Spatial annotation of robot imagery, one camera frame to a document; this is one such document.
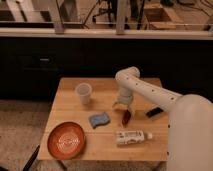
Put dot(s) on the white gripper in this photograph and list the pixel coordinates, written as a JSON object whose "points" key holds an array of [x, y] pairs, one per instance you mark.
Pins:
{"points": [[125, 97]]}

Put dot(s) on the orange round plate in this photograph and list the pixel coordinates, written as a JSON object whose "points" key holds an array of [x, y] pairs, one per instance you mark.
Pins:
{"points": [[66, 141]]}

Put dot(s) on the white plastic bottle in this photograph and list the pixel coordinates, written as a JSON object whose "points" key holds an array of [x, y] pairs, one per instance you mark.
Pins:
{"points": [[132, 137]]}

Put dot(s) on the wooden table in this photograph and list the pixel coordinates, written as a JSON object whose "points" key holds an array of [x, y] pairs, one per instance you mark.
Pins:
{"points": [[101, 141]]}

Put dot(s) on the blue sponge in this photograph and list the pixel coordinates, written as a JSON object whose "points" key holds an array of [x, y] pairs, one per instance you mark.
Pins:
{"points": [[99, 119]]}

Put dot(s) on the cardboard box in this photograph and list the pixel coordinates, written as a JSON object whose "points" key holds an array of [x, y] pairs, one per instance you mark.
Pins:
{"points": [[158, 17]]}

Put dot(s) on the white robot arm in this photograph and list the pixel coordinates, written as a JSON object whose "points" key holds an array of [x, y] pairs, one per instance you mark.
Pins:
{"points": [[190, 121]]}

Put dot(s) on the black office chair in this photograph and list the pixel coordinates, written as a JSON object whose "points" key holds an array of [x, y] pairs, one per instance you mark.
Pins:
{"points": [[110, 11]]}

